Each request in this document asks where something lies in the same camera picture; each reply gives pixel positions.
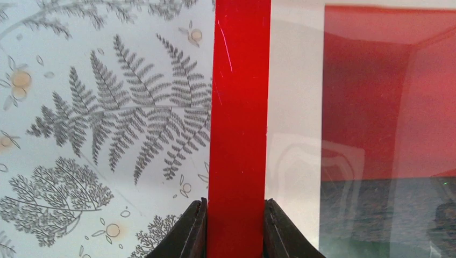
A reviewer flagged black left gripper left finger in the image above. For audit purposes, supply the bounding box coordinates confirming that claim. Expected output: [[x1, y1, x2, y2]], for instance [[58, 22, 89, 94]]
[[146, 198, 208, 258]]

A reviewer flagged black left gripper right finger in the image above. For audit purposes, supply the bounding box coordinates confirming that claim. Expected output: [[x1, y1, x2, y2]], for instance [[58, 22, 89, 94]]
[[263, 198, 325, 258]]

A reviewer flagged white mat board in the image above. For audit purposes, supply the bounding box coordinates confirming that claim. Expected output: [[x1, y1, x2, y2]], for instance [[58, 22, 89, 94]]
[[266, 1, 455, 249]]

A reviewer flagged sunset photo print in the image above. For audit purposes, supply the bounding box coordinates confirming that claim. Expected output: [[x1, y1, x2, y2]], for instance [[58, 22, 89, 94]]
[[319, 5, 455, 257]]

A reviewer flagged red wooden picture frame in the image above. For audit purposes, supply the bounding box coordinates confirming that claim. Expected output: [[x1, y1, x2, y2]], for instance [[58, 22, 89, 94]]
[[207, 1, 271, 257]]

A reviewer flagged floral patterned table mat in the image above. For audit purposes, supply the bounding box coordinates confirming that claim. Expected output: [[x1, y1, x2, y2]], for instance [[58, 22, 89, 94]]
[[1, 1, 215, 257]]

